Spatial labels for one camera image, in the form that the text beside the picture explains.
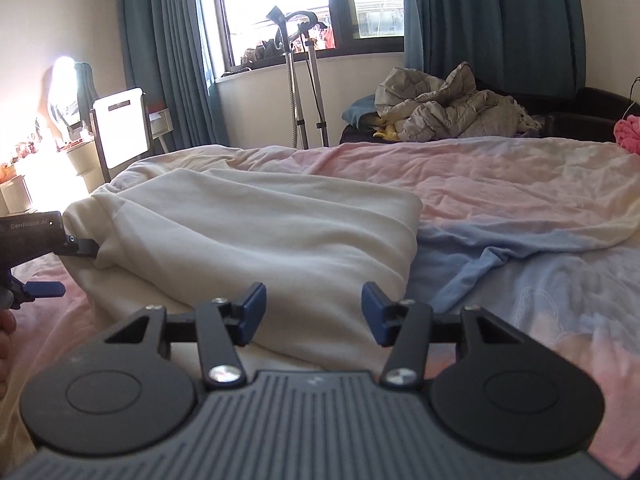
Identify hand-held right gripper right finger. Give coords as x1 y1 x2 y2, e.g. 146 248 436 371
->
361 281 525 392

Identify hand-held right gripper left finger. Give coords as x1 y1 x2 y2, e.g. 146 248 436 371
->
103 281 267 392

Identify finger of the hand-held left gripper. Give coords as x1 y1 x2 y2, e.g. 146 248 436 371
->
53 233 102 261
20 281 67 301

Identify cream white pants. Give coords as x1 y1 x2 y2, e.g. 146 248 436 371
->
62 167 423 373

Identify person's left hand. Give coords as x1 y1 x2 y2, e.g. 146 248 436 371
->
0 310 18 398

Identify white cabinet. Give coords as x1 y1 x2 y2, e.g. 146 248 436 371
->
64 132 108 193

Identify white chair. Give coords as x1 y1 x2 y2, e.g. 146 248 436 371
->
90 86 155 183

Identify dark hanging garment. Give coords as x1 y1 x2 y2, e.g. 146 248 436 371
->
72 61 97 128

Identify pink pastel bed sheet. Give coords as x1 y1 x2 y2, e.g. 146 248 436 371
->
0 135 640 478

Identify teal pillow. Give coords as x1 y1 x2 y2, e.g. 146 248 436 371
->
342 96 383 128

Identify teal curtain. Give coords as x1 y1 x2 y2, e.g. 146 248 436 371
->
116 0 232 148
401 0 587 97

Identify grey quilted blanket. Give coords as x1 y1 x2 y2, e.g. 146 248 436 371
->
374 61 543 142

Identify black sofa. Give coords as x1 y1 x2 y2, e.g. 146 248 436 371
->
339 76 638 147

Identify window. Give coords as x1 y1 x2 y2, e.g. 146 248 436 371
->
212 0 407 72

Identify pink knitted cloth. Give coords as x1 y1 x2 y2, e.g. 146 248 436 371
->
613 114 640 155

